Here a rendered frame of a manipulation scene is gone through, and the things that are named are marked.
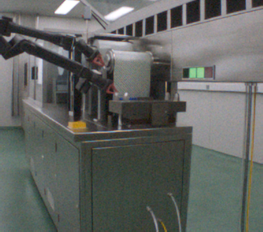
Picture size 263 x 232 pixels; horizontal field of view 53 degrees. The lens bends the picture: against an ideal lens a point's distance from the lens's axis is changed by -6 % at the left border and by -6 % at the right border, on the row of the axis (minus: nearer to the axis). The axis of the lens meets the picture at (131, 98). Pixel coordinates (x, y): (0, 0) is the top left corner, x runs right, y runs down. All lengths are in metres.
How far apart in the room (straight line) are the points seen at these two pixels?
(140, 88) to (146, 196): 0.61
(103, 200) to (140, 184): 0.21
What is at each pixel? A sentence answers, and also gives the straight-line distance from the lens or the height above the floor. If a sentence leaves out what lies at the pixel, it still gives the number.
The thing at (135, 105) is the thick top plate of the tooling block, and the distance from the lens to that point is 1.41.
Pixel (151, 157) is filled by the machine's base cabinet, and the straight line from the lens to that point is 1.44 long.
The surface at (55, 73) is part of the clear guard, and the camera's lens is 2.52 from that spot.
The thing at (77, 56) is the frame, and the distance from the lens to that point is 1.85.
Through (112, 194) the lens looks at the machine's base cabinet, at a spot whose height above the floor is 0.59.
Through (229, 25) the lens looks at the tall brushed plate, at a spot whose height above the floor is 1.40.
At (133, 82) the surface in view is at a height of 1.13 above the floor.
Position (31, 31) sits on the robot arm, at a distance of 1.59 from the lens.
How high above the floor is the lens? 1.12
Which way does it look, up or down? 3 degrees down
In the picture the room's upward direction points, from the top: 1 degrees clockwise
